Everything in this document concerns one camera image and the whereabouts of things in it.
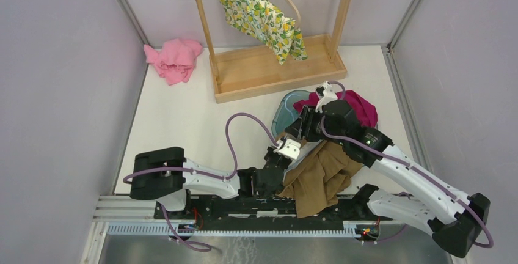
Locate pink crumpled cloth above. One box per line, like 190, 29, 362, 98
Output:
144, 38, 203, 86

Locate white slotted cable duct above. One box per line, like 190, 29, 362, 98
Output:
106, 222, 363, 239

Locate teal plastic basket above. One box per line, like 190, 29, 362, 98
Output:
271, 90, 311, 136

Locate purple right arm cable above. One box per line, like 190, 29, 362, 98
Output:
320, 80, 495, 249

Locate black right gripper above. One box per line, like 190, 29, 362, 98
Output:
284, 104, 346, 146

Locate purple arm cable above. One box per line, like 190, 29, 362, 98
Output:
320, 80, 495, 249
122, 112, 282, 253

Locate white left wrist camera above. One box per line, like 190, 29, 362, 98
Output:
274, 137, 301, 160

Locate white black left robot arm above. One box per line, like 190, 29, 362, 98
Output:
123, 147, 300, 219

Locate magenta cloth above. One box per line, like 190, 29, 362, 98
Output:
293, 90, 378, 127

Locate wooden clothes rack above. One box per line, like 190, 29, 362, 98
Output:
195, 0, 351, 103

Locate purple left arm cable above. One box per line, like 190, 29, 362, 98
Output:
122, 112, 282, 253

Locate brown skirt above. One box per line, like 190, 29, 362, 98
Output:
278, 140, 363, 218

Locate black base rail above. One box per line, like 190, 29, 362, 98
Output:
166, 195, 380, 232

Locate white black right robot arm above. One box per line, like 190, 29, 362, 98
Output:
285, 100, 494, 258

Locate yellow patterned cloth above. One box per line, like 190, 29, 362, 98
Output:
220, 0, 308, 65

